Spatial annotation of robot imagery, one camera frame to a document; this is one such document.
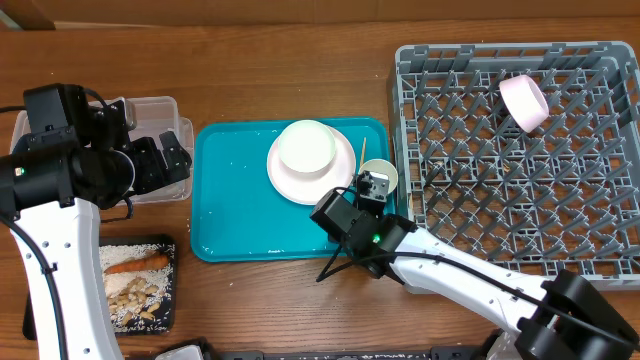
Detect white bowl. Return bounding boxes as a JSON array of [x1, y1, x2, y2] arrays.
[[278, 120, 336, 173]]

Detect teal plastic tray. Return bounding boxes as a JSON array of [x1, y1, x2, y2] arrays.
[[189, 116, 398, 264]]

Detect clear plastic bin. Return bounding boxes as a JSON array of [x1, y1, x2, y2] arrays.
[[1, 89, 194, 211]]

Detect white paper cup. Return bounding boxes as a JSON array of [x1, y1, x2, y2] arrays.
[[359, 159, 399, 194]]

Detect wooden chopstick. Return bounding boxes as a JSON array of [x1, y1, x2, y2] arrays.
[[358, 137, 367, 170]]

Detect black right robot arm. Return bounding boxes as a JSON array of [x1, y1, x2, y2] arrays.
[[310, 172, 639, 359]]

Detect grey dishwasher rack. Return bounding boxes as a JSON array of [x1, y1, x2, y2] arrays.
[[389, 41, 639, 291]]

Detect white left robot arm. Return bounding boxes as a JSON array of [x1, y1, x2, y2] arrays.
[[1, 83, 192, 359]]

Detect white plate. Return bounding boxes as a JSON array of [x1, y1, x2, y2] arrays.
[[266, 127, 356, 206]]

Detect pink bowl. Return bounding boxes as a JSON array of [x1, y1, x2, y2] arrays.
[[499, 75, 549, 133]]

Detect orange carrot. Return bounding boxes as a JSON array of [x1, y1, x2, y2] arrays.
[[104, 254, 170, 275]]

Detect rice and peanut scraps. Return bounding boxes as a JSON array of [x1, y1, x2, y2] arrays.
[[98, 242, 174, 332]]

